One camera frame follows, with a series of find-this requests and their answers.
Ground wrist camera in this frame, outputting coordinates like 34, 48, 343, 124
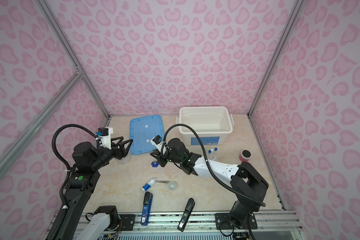
150, 135, 167, 155
96, 127, 114, 150

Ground pink white tape roll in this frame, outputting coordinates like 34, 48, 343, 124
239, 150, 252, 162

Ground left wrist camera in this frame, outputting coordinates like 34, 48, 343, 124
96, 127, 114, 150

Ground aluminium corner frame post right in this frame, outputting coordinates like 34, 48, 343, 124
247, 0, 307, 119

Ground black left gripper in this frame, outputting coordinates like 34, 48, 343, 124
91, 135, 133, 172

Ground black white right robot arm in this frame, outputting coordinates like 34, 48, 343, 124
151, 136, 269, 229

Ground clear tape roll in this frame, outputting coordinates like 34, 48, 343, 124
118, 154, 132, 165

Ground blue black stapler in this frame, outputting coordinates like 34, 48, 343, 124
141, 192, 153, 226

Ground metal tweezers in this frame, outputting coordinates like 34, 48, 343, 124
156, 180, 176, 184

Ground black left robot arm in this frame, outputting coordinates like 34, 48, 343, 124
46, 137, 133, 240

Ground aluminium corner frame post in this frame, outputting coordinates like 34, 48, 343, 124
247, 0, 307, 119
35, 0, 111, 120

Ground aluminium corner frame post left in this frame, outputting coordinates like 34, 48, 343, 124
35, 0, 111, 120

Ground small white round cup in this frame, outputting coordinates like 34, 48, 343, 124
167, 182, 177, 191

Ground aluminium diagonal frame bar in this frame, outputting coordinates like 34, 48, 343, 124
0, 71, 83, 182

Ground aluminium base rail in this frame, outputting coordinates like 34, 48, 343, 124
44, 211, 307, 240

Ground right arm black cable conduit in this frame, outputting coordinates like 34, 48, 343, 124
160, 123, 267, 208

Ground small white blue-label bottle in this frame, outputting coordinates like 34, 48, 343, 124
141, 178, 157, 192

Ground blue plastic bin lid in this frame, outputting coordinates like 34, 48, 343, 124
130, 115, 165, 155

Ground blue hexagonal cap needle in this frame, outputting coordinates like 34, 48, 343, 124
151, 161, 159, 168

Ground white plastic storage bin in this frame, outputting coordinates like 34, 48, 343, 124
176, 106, 235, 146

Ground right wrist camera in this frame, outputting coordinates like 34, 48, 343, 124
150, 135, 167, 155

